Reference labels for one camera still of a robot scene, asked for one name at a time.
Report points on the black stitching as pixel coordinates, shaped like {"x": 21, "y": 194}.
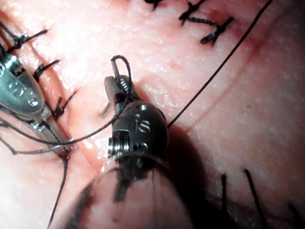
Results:
{"x": 207, "y": 22}
{"x": 39, "y": 71}
{"x": 224, "y": 190}

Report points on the dark right arm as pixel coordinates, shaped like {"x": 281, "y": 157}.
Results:
{"x": 143, "y": 205}

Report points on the tissue pad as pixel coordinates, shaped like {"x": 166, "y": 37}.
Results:
{"x": 166, "y": 47}

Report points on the left arm needle driver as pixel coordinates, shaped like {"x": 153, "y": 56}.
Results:
{"x": 19, "y": 93}

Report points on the right arm needle driver jaw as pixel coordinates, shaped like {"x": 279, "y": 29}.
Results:
{"x": 127, "y": 87}
{"x": 110, "y": 90}

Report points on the curved steel needle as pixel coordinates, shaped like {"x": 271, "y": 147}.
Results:
{"x": 115, "y": 71}

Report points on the black thread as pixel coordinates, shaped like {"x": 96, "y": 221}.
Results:
{"x": 130, "y": 76}

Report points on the left arm needle driver jaw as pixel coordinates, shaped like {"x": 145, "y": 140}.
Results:
{"x": 56, "y": 130}
{"x": 44, "y": 130}

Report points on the right arm needle driver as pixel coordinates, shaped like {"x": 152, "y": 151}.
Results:
{"x": 147, "y": 128}

